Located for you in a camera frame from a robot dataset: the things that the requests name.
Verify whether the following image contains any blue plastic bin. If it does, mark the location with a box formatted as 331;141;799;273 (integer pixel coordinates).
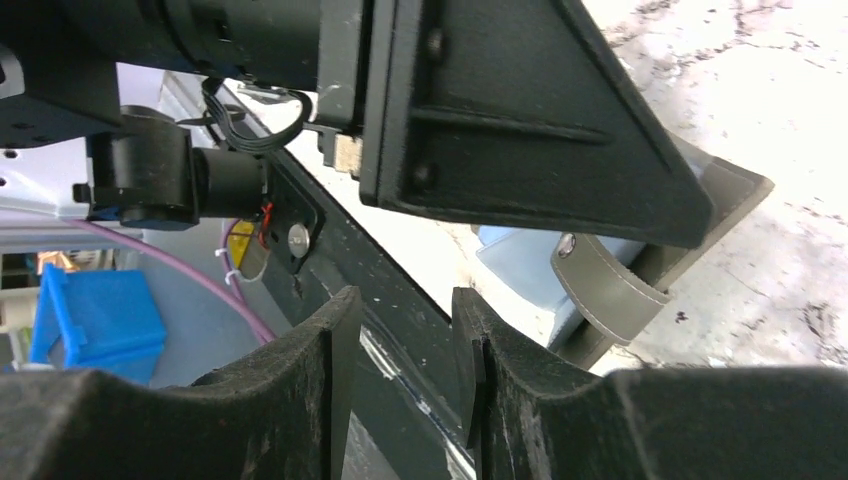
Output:
29;265;167;386

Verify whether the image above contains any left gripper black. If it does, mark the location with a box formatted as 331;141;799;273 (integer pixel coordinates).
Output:
1;0;370;148

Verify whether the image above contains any grey leather card holder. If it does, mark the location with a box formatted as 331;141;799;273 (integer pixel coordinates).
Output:
473;132;775;371

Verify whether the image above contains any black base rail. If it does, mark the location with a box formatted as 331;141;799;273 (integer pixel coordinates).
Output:
263;131;474;479

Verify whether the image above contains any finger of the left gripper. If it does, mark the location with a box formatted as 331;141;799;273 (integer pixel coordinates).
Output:
359;1;713;248

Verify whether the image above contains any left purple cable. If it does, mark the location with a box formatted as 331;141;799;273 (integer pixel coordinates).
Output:
66;218;276;346

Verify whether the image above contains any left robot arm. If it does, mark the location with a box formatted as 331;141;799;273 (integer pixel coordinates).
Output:
1;1;713;248

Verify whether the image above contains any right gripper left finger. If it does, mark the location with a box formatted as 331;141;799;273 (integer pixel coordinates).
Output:
1;286;363;479

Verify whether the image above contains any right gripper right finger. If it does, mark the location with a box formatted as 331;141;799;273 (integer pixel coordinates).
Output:
451;288;847;479

